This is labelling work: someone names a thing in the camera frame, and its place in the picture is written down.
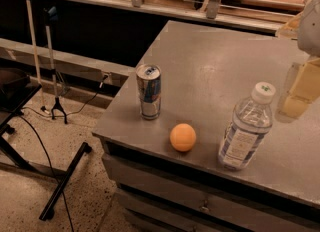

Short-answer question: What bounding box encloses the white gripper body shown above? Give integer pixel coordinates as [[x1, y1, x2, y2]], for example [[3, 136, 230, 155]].
[[297, 0, 320, 56]]

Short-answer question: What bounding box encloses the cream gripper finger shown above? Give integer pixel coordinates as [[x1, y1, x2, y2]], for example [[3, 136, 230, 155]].
[[275, 13, 302, 40], [276, 56, 320, 123]]

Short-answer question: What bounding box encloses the redbull can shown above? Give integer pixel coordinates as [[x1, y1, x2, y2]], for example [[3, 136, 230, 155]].
[[136, 64, 161, 120]]

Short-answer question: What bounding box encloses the clear plastic water bottle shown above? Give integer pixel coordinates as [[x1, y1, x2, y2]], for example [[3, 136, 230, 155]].
[[218, 82, 276, 170]]

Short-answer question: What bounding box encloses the orange ball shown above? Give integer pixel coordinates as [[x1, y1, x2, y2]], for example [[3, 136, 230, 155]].
[[170, 123, 196, 152]]

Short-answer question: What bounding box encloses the grey drawer cabinet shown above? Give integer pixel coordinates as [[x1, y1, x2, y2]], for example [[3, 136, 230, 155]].
[[91, 132, 320, 232]]

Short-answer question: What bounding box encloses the small tripod with pole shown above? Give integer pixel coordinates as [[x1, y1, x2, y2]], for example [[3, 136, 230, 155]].
[[43, 6, 67, 123]]

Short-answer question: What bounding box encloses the light wooden stick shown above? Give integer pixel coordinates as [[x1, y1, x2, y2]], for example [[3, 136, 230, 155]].
[[26, 0, 48, 114]]

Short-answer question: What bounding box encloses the black floor cable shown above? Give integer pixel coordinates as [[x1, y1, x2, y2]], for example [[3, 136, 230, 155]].
[[16, 75, 109, 232]]

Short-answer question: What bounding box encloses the black metal stand frame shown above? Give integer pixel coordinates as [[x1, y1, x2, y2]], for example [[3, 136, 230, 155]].
[[0, 67, 93, 222]]

